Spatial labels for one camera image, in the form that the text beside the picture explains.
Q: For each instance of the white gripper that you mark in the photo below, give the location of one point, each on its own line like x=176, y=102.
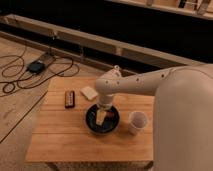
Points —
x=105, y=102

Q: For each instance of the dark brown eraser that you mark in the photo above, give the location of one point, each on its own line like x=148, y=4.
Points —
x=70, y=99

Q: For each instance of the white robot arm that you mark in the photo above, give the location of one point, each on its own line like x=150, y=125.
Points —
x=182, y=112

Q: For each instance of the small red object in bowl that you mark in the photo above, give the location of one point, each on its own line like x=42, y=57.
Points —
x=110, y=116

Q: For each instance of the dark round bowl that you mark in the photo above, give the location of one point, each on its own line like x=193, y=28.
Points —
x=107, y=126

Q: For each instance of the wooden table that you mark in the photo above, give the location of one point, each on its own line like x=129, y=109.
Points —
x=61, y=134

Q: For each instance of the black power adapter box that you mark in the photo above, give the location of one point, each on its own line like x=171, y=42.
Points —
x=36, y=67

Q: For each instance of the long wooden beam frame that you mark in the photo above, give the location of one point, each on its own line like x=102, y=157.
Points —
x=93, y=50

